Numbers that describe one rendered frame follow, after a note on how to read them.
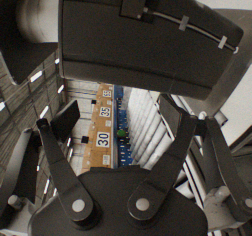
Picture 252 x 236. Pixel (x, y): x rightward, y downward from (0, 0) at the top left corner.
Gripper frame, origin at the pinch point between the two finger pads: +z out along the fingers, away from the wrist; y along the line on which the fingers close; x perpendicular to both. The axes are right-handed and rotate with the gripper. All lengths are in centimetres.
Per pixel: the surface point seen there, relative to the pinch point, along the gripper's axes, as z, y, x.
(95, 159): 46, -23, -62
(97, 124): 82, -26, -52
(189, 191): -1.8, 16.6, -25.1
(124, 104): 99, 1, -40
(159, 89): 6.0, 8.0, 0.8
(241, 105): -0.9, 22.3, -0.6
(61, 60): 3.9, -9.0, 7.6
